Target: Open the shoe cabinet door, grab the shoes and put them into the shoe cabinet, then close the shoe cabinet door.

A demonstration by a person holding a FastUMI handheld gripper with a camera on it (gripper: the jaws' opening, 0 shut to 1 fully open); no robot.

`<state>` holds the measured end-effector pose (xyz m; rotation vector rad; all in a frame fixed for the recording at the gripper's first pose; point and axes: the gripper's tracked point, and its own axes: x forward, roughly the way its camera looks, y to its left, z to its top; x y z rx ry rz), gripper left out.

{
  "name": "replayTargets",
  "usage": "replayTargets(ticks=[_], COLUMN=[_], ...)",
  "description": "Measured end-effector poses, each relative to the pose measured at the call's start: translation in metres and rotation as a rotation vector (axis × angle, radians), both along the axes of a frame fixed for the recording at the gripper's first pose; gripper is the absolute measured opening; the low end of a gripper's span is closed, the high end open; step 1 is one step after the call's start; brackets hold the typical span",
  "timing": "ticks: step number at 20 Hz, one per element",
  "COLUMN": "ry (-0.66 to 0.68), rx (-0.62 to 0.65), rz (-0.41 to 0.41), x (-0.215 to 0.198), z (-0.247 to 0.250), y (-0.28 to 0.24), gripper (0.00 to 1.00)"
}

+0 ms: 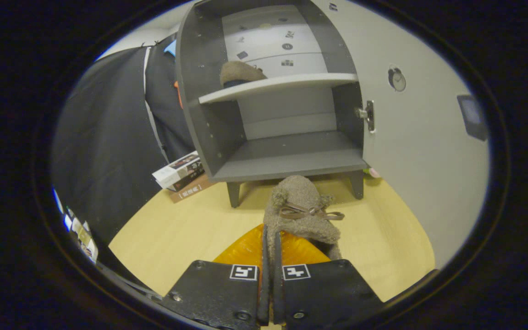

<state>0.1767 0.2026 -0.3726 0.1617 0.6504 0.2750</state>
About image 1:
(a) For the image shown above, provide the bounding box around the brown book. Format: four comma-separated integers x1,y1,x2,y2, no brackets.
168,174,219,204

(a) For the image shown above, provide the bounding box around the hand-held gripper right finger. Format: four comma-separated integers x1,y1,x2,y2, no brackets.
272,231,385,330

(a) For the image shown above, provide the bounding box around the stack of printed papers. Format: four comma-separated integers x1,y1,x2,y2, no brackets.
53,188,99,265

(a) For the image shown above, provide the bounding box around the metal door hinge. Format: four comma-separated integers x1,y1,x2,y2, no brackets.
355,100,376,134

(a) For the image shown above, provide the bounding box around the beige shoe cabinet door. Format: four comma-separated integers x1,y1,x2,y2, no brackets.
312,0,491,272

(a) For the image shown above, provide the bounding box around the black backdrop cloth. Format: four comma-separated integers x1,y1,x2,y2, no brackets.
51,39,197,285

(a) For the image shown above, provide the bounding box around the brown fuzzy shoe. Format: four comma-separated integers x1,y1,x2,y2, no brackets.
219,60,269,89
262,175,346,275

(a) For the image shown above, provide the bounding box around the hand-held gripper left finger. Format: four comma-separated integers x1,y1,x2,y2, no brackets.
159,224,272,330

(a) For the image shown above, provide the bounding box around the white and black book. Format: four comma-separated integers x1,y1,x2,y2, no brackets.
152,151,206,192

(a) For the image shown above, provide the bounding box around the grey shoe cabinet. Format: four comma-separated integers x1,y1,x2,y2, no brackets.
175,0,371,209

